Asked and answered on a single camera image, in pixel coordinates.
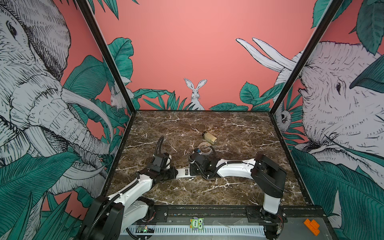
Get white red remote control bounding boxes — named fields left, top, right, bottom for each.
left=176, top=168, right=193, bottom=179

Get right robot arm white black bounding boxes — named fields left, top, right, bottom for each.
left=188, top=149, right=287, bottom=221

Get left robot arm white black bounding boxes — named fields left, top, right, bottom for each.
left=74, top=136, right=178, bottom=240

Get white tape roll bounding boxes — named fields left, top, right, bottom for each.
left=198, top=142, right=213, bottom=156

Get spice jar black lid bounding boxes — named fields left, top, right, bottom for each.
left=202, top=132, right=217, bottom=145

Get small circuit board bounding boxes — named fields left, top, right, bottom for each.
left=137, top=225, right=155, bottom=234

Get orange plastic blocks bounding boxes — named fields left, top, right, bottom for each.
left=304, top=219, right=320, bottom=236

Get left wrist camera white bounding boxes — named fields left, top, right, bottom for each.
left=162, top=153, right=172, bottom=170

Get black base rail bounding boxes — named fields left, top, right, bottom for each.
left=150, top=205, right=326, bottom=224

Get white slotted cable duct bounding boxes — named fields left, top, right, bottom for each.
left=128, top=225, right=266, bottom=237

